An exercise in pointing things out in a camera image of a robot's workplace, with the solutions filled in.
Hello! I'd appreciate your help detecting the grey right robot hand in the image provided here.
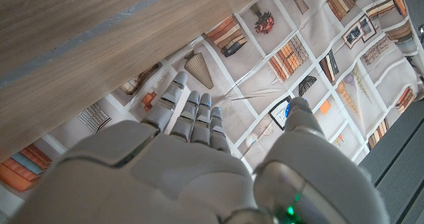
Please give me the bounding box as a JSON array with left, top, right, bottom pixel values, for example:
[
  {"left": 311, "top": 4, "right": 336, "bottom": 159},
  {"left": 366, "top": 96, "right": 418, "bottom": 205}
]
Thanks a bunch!
[{"left": 9, "top": 71, "right": 392, "bottom": 224}]

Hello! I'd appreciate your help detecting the printed bookshelf backdrop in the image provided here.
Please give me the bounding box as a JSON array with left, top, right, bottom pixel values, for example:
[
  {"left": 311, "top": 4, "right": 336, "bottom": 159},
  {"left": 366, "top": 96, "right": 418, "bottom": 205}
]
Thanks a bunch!
[{"left": 0, "top": 0, "right": 424, "bottom": 215}]

